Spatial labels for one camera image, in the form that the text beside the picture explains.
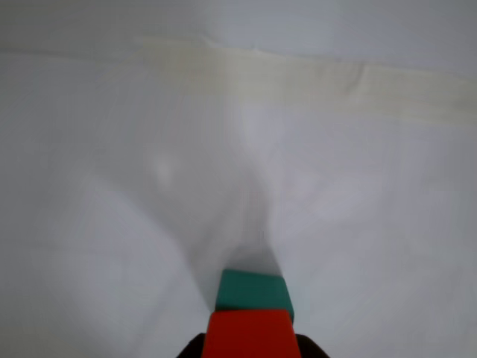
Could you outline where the red cube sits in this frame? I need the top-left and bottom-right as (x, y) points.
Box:
(203, 308), (302, 358)

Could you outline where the large white paper sheet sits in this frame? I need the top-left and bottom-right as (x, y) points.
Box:
(0, 0), (477, 64)

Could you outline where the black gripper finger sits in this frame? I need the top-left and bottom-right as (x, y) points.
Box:
(178, 333), (206, 358)
(296, 334), (331, 358)

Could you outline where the beige masking tape strip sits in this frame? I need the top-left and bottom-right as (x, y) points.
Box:
(130, 35), (477, 126)

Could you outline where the teal blue cube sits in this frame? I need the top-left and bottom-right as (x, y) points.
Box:
(215, 268), (297, 324)

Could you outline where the small white paper sheet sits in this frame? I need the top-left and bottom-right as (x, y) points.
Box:
(0, 37), (477, 358)

